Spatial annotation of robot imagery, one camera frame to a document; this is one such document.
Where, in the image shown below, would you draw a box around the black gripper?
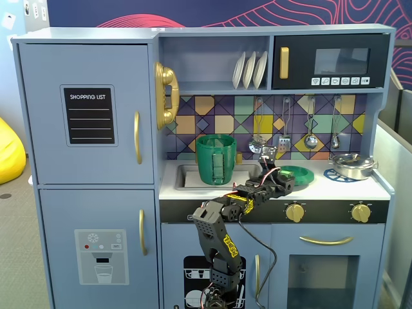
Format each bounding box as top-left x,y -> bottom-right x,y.
245,175 -> 295,205

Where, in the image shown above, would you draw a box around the green round lid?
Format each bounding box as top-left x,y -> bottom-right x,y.
278,165 -> 315,187

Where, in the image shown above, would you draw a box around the steel pot with lid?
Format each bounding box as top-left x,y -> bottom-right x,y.
328,153 -> 380,181

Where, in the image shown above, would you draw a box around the gold stove knob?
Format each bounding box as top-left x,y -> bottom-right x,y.
284,201 -> 306,223
350,200 -> 372,224

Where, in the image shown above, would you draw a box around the metal slotted spatula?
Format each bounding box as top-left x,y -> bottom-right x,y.
277,96 -> 292,152

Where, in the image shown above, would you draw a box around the blue trivet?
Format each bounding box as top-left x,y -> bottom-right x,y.
323,167 -> 359,183

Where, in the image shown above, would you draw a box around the metal ladle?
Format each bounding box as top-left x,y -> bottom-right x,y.
303,95 -> 319,150

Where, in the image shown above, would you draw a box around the metal skimmer utensil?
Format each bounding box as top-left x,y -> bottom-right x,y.
247,96 -> 266,155

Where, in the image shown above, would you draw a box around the metal spoon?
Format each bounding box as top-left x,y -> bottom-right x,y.
331,95 -> 342,149

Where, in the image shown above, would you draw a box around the green ribbed container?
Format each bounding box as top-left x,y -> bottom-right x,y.
195,134 -> 238,187

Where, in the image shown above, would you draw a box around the oven door with window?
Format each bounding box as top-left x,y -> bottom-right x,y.
270,223 -> 386,309

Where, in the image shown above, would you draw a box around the grey toy sink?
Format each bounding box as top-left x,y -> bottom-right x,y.
174,163 -> 263,191

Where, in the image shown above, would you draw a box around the grey office partition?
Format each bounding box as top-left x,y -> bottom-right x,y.
375,69 -> 412,309

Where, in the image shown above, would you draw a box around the white plate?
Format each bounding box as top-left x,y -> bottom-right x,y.
252,50 -> 269,89
232,51 -> 247,89
241,51 -> 257,90

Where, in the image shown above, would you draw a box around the dishwasher door with plate decal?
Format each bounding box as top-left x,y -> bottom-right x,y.
160,223 -> 272,309

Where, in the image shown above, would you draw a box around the black toy microwave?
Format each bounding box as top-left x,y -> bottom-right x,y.
271,33 -> 391,91

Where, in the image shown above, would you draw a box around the blue toy kitchen unit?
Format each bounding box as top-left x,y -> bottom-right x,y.
10,24 -> 397,309

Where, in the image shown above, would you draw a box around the gold toy telephone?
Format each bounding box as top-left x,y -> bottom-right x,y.
153,61 -> 180,131

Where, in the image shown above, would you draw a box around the freezer door with dispenser decal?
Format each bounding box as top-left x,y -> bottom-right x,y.
38,189 -> 159,309

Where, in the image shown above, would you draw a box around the fridge door with shopping list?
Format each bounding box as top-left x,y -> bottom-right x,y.
17,43 -> 156,186

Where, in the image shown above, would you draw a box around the yellow beanbag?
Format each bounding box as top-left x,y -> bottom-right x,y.
0,116 -> 27,186

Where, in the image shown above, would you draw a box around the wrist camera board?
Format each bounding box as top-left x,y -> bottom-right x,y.
258,144 -> 279,169

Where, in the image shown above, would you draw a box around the gold oven handle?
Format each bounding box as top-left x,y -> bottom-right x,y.
299,235 -> 354,247

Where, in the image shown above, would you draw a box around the black cable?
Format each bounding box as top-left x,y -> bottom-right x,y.
237,221 -> 278,309

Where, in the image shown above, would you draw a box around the gold dishwasher handle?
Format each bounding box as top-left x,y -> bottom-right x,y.
254,254 -> 261,299

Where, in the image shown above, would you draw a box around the gold microwave handle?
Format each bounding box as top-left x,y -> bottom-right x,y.
279,46 -> 290,80

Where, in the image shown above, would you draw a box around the gold freezer door handle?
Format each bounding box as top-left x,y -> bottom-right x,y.
138,209 -> 149,257

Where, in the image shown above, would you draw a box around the gold fridge door handle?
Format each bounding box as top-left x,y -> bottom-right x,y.
133,111 -> 144,165

